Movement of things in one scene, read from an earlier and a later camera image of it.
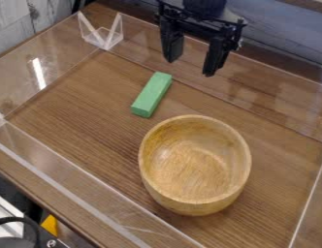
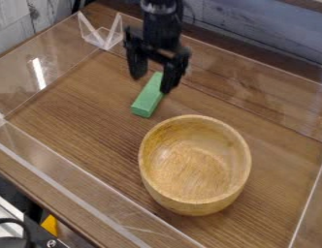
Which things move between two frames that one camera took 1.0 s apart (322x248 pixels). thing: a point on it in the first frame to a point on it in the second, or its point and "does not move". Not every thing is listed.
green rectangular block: x=155 y=88 does not move
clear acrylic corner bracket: x=101 y=37 does not move
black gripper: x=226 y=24 to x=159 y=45
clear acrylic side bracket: x=1 y=119 does not move
